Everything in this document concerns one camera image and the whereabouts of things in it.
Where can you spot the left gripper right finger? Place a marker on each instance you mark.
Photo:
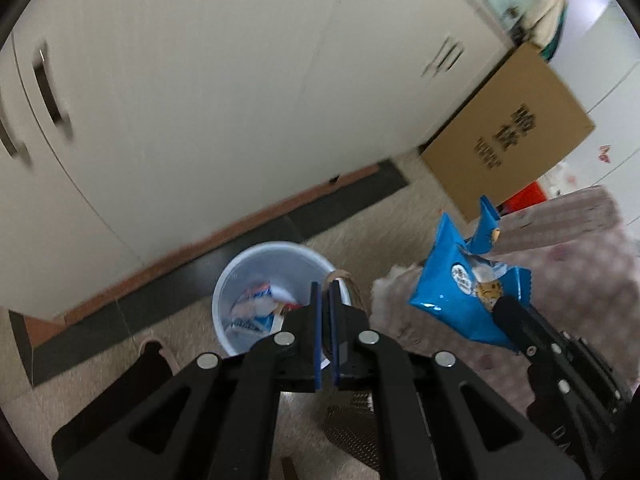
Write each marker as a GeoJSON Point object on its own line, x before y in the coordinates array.
{"type": "Point", "coordinates": [435, 418]}

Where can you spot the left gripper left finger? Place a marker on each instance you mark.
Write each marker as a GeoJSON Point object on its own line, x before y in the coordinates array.
{"type": "Point", "coordinates": [215, 419]}

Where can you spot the blue snack bag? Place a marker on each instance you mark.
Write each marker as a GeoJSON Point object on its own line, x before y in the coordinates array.
{"type": "Point", "coordinates": [459, 286]}

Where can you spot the trash inside bin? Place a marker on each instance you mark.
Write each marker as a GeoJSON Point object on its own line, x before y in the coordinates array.
{"type": "Point", "coordinates": [258, 313]}

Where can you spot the light blue trash bin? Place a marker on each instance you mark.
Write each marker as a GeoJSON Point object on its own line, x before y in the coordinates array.
{"type": "Point", "coordinates": [290, 268]}

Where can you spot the pink checkered tablecloth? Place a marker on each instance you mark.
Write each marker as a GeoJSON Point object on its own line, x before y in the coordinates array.
{"type": "Point", "coordinates": [569, 258]}

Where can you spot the red plastic stool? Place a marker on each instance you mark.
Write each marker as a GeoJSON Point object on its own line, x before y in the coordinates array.
{"type": "Point", "coordinates": [532, 195]}

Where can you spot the brown cardboard box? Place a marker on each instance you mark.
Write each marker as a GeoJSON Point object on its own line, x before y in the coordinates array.
{"type": "Point", "coordinates": [520, 124]}

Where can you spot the white low cabinet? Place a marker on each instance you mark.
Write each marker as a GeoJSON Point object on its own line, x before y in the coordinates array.
{"type": "Point", "coordinates": [132, 130]}

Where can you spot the cream hanging jacket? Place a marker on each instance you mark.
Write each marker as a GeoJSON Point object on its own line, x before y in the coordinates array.
{"type": "Point", "coordinates": [541, 21]}

